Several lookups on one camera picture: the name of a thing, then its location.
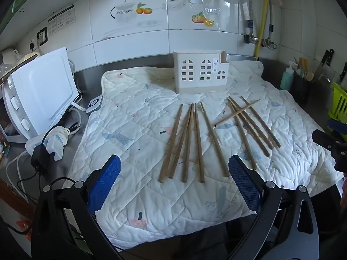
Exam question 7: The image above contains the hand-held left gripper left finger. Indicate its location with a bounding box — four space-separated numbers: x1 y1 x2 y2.
31 154 122 260

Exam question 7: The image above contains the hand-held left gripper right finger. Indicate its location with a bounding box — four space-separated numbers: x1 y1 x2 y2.
228 154 319 260

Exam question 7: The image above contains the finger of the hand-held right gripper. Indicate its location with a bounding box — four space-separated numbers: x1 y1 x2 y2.
334 147 347 172
311 129 347 150

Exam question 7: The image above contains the white house-shaped utensil holder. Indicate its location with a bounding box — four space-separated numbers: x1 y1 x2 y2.
173 50 230 95

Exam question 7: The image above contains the green dish rack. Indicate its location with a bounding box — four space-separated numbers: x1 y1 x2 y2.
328 82 347 123

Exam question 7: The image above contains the black utensil cup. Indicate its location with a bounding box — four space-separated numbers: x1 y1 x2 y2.
290 73 311 104

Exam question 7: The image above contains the white quilted printed mat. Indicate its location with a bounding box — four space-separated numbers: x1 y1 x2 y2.
66 59 345 250

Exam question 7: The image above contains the black power adapter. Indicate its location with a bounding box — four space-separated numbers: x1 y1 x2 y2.
31 145 50 172

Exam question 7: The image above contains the teal soap bottle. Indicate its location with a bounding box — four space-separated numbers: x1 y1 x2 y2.
280 61 296 91

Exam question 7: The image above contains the small white blue device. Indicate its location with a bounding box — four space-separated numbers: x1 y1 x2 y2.
86 96 104 114

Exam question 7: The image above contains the white power strip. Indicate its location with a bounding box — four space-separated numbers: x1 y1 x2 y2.
25 136 48 158

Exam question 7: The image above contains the white countertop oven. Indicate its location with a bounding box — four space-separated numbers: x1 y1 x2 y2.
1 47 82 143

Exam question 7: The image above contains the yellow gas pipe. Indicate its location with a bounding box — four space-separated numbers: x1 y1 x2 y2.
253 0 272 59

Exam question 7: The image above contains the black power cable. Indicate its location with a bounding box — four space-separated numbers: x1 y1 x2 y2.
16 168 77 198

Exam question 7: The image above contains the white power cable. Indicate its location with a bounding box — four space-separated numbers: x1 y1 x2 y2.
5 150 31 191

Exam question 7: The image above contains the braided metal hose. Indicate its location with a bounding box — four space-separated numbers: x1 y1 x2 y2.
245 0 254 37
267 0 274 44

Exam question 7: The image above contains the wall power socket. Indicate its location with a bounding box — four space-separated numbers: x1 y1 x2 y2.
36 27 49 45

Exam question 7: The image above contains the printed wall label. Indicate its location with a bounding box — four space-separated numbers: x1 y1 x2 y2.
48 4 75 36

